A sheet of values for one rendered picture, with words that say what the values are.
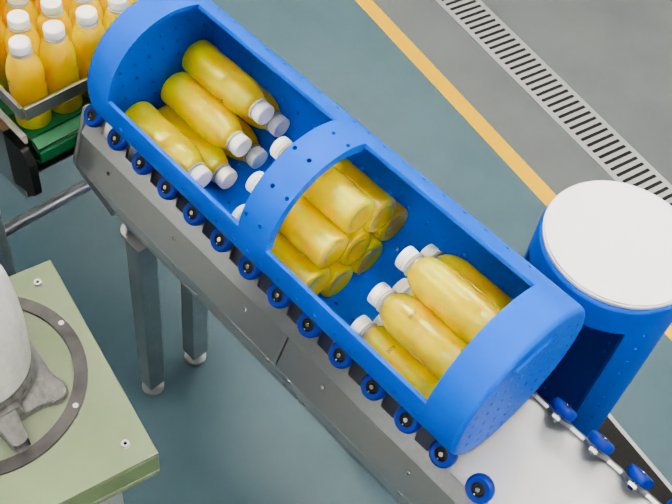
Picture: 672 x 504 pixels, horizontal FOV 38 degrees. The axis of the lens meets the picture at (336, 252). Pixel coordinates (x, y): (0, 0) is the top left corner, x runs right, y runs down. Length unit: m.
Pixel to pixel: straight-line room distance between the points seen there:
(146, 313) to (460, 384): 1.12
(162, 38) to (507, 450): 0.92
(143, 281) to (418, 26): 1.83
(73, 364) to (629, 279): 0.90
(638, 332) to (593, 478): 0.28
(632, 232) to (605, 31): 2.20
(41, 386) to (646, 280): 0.98
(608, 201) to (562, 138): 1.63
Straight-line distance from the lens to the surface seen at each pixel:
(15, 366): 1.33
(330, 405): 1.64
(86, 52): 1.94
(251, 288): 1.68
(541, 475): 1.59
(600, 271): 1.69
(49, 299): 1.51
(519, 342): 1.32
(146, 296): 2.24
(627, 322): 1.70
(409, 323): 1.43
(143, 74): 1.81
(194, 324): 2.49
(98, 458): 1.38
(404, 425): 1.53
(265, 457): 2.55
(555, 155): 3.35
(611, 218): 1.77
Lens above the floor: 2.30
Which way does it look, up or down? 52 degrees down
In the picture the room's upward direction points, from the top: 10 degrees clockwise
